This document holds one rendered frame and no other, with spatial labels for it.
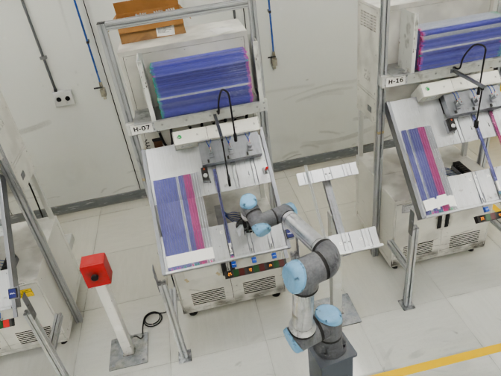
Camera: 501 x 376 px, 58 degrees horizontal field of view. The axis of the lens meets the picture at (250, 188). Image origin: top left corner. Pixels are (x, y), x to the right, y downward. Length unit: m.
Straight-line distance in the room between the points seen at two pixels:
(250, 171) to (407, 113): 0.99
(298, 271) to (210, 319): 1.56
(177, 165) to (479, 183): 1.73
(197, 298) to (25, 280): 1.03
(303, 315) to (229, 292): 1.24
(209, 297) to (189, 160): 0.97
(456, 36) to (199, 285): 2.09
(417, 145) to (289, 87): 1.71
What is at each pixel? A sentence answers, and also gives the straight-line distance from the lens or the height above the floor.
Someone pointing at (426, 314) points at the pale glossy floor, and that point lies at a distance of 3.15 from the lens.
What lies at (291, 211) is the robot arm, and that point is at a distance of 1.99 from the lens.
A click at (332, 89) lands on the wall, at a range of 4.31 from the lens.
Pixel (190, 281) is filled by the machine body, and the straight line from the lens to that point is 2.94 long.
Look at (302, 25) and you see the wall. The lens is 4.05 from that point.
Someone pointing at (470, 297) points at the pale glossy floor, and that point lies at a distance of 3.31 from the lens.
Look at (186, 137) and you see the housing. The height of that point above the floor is 1.25.
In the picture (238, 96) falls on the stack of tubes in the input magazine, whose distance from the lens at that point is 2.46.
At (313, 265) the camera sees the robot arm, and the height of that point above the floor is 1.18.
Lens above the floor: 2.34
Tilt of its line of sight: 33 degrees down
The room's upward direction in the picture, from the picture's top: 8 degrees counter-clockwise
